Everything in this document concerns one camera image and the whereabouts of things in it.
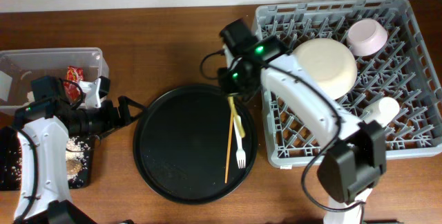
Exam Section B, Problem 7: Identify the red snack wrapper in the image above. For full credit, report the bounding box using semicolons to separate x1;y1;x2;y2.
64;66;84;102

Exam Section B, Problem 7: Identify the orange chopstick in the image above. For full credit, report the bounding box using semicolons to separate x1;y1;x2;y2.
224;111;234;184

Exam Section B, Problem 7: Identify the large beige plate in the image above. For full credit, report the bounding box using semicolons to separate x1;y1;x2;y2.
293;38;357;100

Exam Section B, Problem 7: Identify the small pink plate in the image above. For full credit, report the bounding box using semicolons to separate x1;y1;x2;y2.
346;19;388;56

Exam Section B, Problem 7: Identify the white cup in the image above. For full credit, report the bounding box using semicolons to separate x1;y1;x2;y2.
363;97;401;127

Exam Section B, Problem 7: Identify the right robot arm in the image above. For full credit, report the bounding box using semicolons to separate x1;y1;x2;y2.
218;19;400;223

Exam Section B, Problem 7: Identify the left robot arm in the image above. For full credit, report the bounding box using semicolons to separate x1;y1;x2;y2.
11;76;146;223

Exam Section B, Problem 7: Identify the clear plastic waste bin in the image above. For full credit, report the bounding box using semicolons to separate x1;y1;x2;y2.
1;48;109;115

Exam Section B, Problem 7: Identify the grey dishwasher rack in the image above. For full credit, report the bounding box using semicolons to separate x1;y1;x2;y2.
252;0;441;160

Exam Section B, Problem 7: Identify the black rectangular tray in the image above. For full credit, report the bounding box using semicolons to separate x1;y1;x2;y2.
1;127;93;191

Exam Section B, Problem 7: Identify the round black serving tray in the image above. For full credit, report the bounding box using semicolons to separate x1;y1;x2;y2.
133;84;258;205

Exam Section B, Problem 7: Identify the white rice pile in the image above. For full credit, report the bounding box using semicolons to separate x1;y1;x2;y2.
5;137;92;189

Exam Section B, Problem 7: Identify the white plastic fork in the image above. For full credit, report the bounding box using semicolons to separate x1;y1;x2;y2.
233;116;246;169

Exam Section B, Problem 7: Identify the white label on bin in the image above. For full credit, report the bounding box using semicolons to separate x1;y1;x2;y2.
0;71;12;102

